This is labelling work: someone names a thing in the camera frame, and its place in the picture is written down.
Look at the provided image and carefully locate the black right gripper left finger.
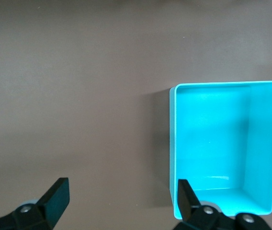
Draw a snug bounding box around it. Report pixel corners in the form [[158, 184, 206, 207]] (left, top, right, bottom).
[[0, 177, 70, 230]]

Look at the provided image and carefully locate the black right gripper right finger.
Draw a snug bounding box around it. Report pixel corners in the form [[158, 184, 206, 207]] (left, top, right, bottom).
[[174, 179, 272, 230]]

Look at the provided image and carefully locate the teal plastic bin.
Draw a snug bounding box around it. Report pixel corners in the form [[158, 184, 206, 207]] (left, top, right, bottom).
[[169, 80, 272, 220]]

